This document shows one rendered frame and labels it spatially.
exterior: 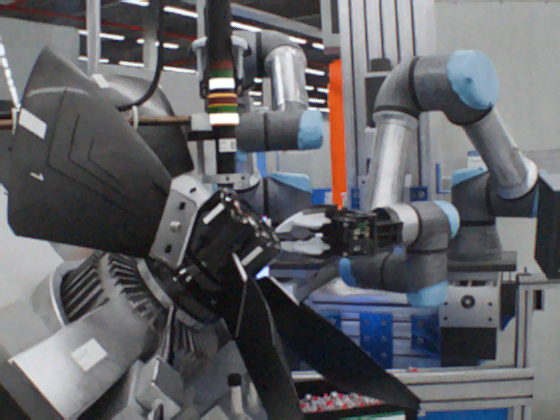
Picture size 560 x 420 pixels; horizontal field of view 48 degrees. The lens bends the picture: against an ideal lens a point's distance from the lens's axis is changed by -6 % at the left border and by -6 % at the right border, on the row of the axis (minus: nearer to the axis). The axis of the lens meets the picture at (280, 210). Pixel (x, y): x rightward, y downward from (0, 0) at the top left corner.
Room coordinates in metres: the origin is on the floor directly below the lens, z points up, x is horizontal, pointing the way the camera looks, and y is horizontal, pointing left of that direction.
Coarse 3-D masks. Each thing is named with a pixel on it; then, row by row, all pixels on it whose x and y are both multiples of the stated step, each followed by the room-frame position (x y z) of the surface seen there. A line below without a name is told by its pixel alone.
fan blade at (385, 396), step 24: (288, 312) 0.89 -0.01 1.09; (312, 312) 0.86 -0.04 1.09; (288, 336) 0.93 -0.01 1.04; (312, 336) 0.90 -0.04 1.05; (336, 336) 0.87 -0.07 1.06; (312, 360) 0.96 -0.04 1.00; (336, 360) 0.92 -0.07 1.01; (360, 360) 0.87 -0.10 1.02; (336, 384) 1.01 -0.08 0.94; (360, 384) 0.94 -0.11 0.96; (384, 384) 0.88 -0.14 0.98
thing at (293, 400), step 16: (256, 288) 0.69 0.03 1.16; (256, 304) 0.69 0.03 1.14; (256, 320) 0.70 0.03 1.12; (272, 320) 0.59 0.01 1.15; (240, 336) 0.76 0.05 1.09; (256, 336) 0.71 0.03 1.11; (272, 336) 0.55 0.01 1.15; (240, 352) 0.76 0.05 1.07; (256, 352) 0.71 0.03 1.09; (272, 352) 0.64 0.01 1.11; (256, 368) 0.72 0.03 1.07; (272, 368) 0.66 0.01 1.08; (288, 368) 0.54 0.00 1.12; (256, 384) 0.72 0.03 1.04; (272, 384) 0.67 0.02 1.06; (288, 384) 0.57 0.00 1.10; (272, 400) 0.68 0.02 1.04; (288, 400) 0.61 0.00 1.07; (272, 416) 0.69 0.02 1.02; (288, 416) 0.63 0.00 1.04
